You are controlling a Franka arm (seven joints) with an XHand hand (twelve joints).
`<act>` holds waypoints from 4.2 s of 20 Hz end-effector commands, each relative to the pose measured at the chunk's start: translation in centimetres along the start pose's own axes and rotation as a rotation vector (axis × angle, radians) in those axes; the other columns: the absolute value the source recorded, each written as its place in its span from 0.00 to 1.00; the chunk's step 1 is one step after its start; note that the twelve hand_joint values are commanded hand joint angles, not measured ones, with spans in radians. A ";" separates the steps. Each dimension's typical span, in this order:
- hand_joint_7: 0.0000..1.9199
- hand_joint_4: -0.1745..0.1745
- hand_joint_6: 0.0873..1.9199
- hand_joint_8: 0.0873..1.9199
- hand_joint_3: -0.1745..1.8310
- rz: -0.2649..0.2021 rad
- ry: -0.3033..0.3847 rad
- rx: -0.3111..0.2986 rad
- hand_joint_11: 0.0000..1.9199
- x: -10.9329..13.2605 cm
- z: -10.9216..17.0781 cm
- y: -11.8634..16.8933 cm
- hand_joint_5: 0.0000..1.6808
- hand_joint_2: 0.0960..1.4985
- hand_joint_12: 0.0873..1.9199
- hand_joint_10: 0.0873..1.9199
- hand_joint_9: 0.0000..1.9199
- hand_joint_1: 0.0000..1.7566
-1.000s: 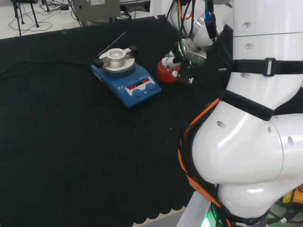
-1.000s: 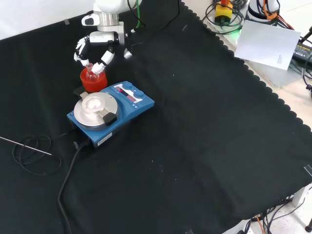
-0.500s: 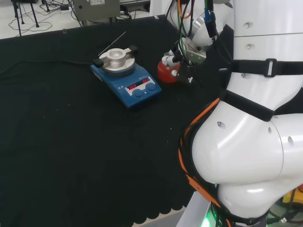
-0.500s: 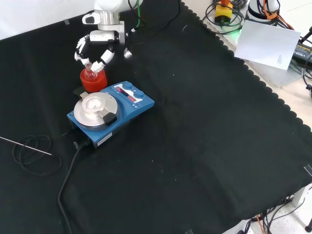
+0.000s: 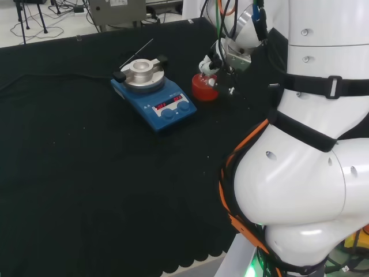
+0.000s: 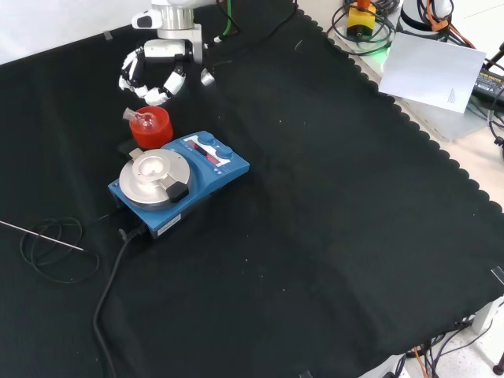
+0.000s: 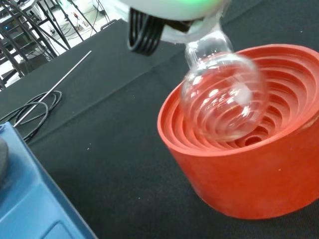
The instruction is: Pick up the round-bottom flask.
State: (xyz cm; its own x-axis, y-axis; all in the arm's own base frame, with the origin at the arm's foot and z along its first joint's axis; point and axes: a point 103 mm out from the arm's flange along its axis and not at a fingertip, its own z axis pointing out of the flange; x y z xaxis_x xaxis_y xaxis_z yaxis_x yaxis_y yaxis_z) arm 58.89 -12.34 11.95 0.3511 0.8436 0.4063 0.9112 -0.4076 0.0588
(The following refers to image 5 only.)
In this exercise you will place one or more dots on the black bench cloth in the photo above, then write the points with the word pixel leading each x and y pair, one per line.
pixel 101 187

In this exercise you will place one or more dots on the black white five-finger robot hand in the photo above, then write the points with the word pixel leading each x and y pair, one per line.
pixel 213 62

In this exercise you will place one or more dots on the grey metal box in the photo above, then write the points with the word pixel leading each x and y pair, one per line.
pixel 118 11

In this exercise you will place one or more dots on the clear glass round-bottom flask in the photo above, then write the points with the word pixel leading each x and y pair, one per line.
pixel 205 79

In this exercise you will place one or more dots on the yellow stop button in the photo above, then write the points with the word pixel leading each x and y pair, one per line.
pixel 356 238

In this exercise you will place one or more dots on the thin metal heater rod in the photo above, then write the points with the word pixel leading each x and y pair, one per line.
pixel 138 52

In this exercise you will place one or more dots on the black tripod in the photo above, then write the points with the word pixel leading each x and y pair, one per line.
pixel 24 17

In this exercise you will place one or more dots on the black power adapter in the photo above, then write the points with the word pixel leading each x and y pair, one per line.
pixel 79 10

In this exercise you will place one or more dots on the heater with blue base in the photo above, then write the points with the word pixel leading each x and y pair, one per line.
pixel 161 101

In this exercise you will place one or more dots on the red round flask stand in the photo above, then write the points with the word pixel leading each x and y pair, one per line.
pixel 203 93

